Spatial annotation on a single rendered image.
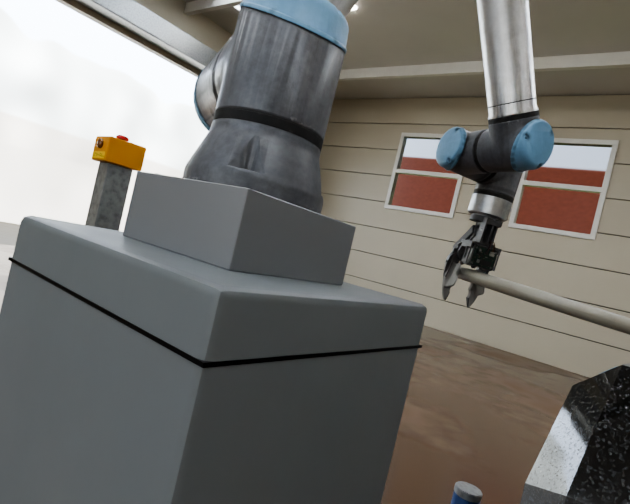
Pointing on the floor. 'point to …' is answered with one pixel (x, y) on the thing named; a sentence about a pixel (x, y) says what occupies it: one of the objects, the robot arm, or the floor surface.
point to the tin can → (466, 494)
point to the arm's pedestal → (186, 379)
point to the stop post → (112, 180)
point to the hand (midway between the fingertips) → (456, 297)
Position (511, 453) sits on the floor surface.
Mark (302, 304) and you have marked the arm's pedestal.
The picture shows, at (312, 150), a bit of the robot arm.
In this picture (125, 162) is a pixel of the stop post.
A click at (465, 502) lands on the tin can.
